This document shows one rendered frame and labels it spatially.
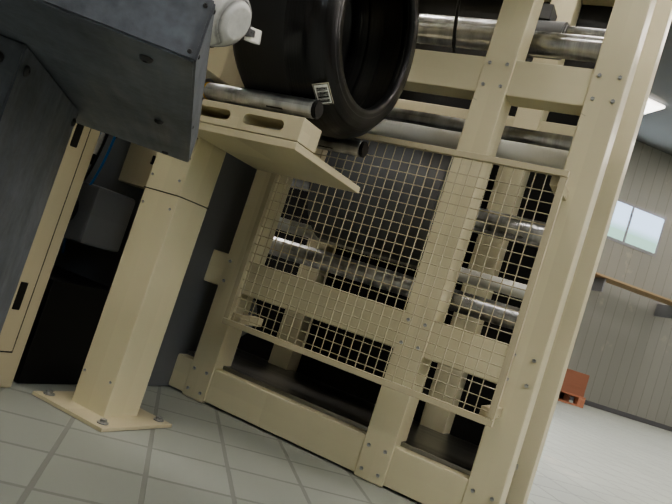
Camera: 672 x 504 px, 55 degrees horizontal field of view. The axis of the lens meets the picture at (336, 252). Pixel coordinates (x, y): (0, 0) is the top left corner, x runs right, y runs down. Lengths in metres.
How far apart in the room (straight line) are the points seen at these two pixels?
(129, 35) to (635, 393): 12.54
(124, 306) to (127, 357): 0.14
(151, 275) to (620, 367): 11.21
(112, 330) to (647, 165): 11.52
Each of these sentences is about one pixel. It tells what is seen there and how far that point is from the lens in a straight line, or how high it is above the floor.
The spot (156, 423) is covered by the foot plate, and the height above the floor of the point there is 0.01.
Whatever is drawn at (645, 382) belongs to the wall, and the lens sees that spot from 12.88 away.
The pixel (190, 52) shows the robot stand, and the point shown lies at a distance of 0.41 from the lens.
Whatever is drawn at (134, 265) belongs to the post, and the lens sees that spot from 1.83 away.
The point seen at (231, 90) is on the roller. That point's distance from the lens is 1.69.
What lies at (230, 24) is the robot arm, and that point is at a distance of 1.08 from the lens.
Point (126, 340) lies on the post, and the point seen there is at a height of 0.22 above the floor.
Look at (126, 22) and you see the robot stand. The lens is 0.42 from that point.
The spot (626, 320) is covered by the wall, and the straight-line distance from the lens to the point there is 12.48.
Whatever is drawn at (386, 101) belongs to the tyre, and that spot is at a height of 1.05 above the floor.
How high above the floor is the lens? 0.51
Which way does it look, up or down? 3 degrees up
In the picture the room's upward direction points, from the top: 18 degrees clockwise
